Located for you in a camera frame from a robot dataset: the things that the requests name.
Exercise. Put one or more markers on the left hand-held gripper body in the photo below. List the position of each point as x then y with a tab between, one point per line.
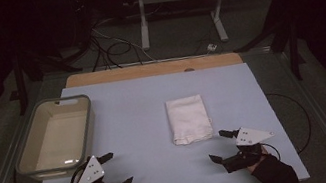
92	171

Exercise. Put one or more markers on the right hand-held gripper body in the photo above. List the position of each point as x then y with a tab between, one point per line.
247	139

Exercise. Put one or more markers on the person's right hand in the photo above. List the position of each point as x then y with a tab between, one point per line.
258	162

